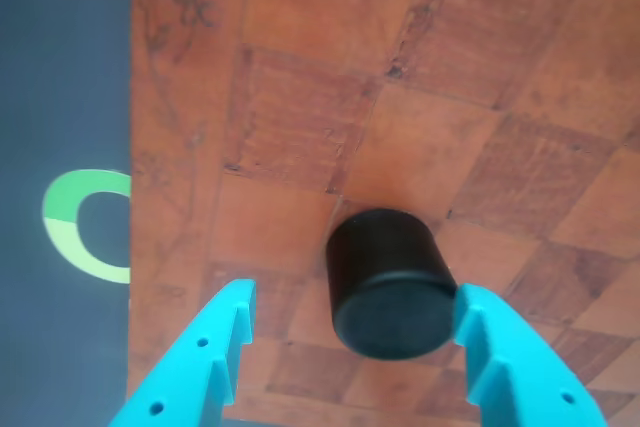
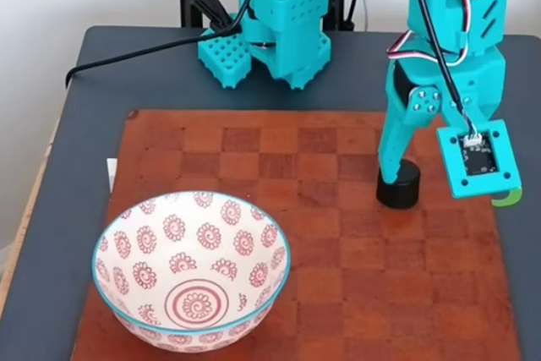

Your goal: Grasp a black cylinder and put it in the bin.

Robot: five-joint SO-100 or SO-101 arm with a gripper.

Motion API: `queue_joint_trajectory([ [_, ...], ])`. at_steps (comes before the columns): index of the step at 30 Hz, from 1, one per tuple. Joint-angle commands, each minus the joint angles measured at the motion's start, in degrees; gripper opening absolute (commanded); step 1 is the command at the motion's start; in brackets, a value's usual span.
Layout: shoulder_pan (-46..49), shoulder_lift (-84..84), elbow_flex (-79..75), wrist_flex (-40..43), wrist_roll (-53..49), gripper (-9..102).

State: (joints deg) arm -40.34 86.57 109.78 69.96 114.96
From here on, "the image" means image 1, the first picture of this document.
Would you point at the black cylinder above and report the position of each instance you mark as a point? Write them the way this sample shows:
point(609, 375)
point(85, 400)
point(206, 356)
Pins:
point(390, 297)

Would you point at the brown leather chessboard mat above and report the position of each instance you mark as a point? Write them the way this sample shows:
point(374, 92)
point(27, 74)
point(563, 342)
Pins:
point(400, 47)

